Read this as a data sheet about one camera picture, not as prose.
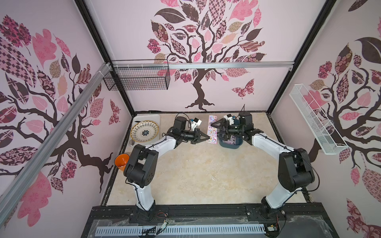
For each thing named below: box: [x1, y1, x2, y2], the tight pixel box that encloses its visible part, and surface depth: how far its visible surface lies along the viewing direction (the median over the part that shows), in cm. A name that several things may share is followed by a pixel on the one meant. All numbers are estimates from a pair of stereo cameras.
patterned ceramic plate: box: [130, 120, 159, 143], surface depth 109 cm
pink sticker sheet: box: [206, 115, 218, 145], surface depth 85 cm
